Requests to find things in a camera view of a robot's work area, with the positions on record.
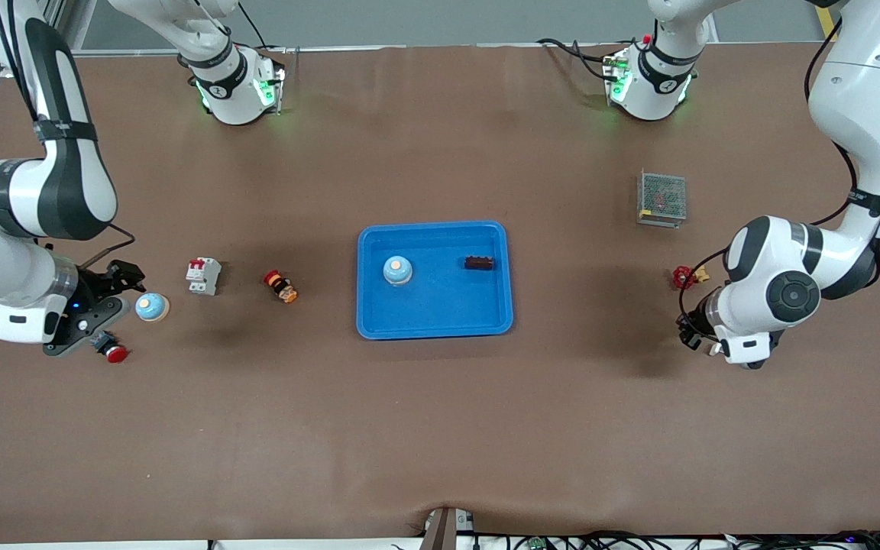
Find blue call bell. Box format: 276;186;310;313
382;254;414;287
134;293;171;323

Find blue plastic tray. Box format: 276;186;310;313
356;221;515;341

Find brass valve red handwheel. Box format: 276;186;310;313
671;264;710;292

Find red mushroom button blue body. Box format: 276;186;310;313
91;330;130;364

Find white red circuit breaker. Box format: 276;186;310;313
186;257;222;297

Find metal mesh power supply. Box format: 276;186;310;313
636;171;688;229

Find red button orange body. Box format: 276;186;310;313
263;270;299;304

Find brown table mat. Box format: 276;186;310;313
0;42;880;545

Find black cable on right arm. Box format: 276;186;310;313
0;0;137;270

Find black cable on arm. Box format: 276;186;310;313
0;0;137;270
677;15;861;322

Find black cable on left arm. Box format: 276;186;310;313
677;15;861;322

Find black cables along table edge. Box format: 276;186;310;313
471;529;880;550

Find black cable at left arm base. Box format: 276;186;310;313
536;37;624;81

